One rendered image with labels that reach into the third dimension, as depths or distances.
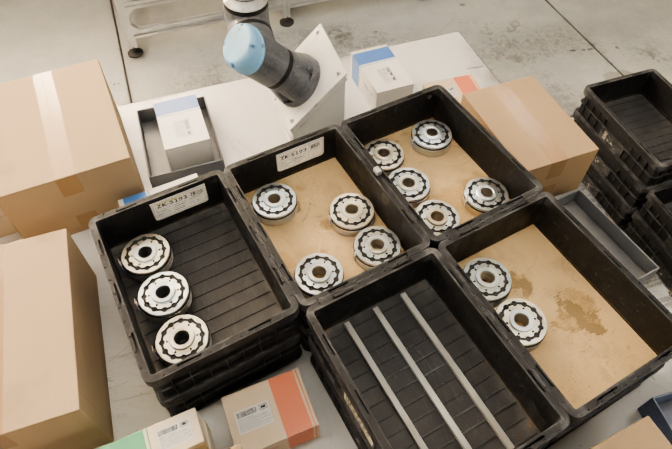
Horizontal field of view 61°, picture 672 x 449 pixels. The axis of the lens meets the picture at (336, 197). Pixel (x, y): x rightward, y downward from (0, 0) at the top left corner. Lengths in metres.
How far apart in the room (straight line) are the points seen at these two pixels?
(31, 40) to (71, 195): 2.16
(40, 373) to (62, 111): 0.69
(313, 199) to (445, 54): 0.84
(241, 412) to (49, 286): 0.45
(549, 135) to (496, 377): 0.66
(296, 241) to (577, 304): 0.61
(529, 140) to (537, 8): 2.18
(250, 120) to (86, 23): 1.98
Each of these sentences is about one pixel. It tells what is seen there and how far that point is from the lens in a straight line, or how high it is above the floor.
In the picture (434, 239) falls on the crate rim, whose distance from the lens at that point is 1.18.
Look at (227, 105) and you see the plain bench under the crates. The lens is 1.78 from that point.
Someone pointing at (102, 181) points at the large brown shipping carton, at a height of 0.85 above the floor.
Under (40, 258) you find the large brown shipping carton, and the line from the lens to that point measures 1.31.
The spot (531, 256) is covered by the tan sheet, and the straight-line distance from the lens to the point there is 1.33.
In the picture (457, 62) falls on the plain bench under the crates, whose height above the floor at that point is 0.70.
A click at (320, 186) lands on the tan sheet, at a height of 0.83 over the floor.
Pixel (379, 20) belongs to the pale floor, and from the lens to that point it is 3.35.
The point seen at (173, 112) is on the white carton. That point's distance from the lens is 1.65.
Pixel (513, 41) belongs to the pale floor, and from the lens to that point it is 3.34.
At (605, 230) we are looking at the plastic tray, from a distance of 1.60.
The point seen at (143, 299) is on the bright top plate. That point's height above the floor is 0.86.
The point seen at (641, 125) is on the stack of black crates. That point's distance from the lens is 2.28.
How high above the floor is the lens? 1.89
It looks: 52 degrees down
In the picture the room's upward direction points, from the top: 1 degrees clockwise
